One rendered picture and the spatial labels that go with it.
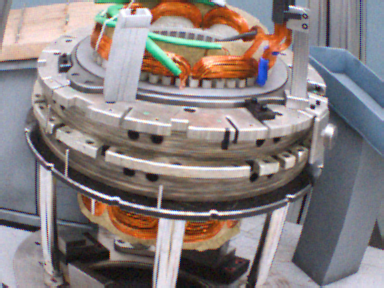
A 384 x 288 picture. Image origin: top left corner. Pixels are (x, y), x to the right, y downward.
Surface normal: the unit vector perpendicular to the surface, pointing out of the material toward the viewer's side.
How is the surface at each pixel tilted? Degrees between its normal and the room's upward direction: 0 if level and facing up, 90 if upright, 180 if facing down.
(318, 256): 90
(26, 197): 90
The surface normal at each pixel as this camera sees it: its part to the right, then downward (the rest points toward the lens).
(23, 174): 0.16, 0.43
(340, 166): -0.88, 0.09
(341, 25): -0.51, 0.29
